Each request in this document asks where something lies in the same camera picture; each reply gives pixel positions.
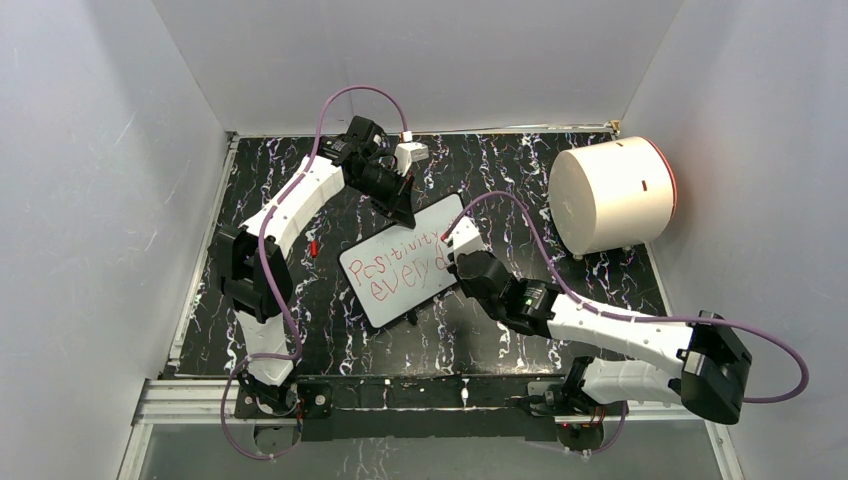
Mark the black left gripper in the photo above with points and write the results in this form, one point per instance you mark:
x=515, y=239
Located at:
x=399, y=206

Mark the small white whiteboard black frame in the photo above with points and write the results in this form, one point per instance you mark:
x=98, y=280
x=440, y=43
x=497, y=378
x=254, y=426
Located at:
x=398, y=269

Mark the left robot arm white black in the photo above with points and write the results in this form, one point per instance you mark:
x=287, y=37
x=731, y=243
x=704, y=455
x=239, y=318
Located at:
x=249, y=262

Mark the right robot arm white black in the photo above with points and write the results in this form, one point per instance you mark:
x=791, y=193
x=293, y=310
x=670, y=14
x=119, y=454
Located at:
x=699, y=364

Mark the white cylindrical drum red rim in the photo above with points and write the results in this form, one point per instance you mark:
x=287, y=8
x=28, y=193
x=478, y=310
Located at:
x=611, y=195

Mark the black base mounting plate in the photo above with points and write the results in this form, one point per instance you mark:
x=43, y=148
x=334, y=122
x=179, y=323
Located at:
x=453, y=406

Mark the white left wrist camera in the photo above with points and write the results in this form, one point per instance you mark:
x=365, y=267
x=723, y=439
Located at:
x=407, y=152

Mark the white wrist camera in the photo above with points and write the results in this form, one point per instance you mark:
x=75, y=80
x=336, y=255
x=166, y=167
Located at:
x=407, y=152
x=464, y=238

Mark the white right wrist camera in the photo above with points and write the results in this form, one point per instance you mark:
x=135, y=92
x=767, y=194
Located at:
x=464, y=238

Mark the aluminium front frame rail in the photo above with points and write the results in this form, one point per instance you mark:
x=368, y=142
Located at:
x=194, y=429

